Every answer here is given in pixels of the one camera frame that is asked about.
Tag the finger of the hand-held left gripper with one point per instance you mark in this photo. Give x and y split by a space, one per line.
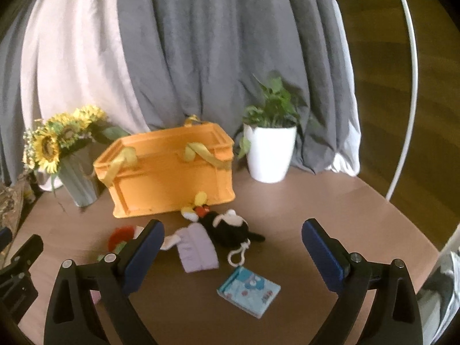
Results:
27 253
5 236

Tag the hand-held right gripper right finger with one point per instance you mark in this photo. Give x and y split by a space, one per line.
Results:
323 255

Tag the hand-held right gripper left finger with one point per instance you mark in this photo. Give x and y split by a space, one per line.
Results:
143 255

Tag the orange storage box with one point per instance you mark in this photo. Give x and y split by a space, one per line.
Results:
172 183

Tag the black mouse plush toy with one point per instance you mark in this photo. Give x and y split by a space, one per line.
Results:
226 228

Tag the red plush toy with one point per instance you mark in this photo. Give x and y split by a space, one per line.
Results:
120 237

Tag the brown woven object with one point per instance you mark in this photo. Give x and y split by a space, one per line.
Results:
10 205

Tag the purple cloth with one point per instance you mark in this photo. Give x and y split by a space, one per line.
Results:
197 251

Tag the grey ribbed vase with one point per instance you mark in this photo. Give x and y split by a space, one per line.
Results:
81 179

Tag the sunflower bouquet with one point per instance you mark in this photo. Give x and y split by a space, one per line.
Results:
50 143

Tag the white plant pot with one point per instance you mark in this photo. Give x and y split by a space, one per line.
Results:
269 151

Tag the green leafy plant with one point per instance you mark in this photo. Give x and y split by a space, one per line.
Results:
276 107

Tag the white curtain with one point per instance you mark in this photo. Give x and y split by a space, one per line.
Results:
75 72

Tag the grey curtain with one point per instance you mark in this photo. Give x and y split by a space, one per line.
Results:
222 43

